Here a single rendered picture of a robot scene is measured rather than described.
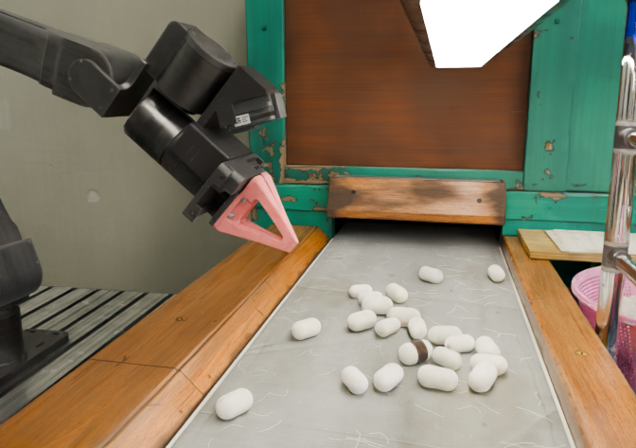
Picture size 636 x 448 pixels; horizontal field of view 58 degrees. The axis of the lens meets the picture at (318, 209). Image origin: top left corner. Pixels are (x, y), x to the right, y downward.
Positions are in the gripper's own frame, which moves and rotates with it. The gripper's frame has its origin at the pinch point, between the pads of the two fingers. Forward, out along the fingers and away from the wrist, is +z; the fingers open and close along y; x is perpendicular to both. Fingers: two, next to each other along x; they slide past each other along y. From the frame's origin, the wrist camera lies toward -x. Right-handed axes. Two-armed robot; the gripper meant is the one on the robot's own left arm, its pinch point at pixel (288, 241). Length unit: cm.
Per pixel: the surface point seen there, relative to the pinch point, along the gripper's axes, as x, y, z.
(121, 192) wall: 73, 121, -59
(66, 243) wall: 102, 120, -64
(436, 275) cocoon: -1.8, 24.4, 17.7
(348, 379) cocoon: 3.0, -7.5, 12.3
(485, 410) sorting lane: -3.6, -7.8, 22.2
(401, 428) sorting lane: 0.8, -12.0, 17.0
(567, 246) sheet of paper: -15.8, 35.1, 30.5
